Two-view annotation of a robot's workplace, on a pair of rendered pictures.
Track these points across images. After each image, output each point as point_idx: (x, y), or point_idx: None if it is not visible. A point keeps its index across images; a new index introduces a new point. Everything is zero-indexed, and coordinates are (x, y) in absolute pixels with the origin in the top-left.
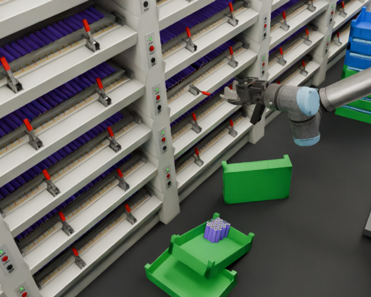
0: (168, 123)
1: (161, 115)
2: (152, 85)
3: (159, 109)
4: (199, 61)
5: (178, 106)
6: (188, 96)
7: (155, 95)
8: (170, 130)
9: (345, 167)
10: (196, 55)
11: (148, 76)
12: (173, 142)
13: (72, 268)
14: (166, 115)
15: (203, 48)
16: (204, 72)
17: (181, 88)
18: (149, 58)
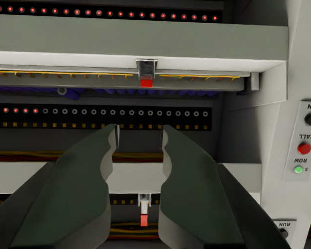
0: (299, 42)
1: None
2: (304, 182)
3: None
4: (69, 94)
5: (228, 63)
6: (172, 64)
7: (307, 157)
8: (300, 7)
9: None
10: (140, 184)
11: (305, 207)
12: None
13: None
14: (293, 75)
15: (114, 192)
16: (71, 78)
17: (166, 80)
18: (289, 240)
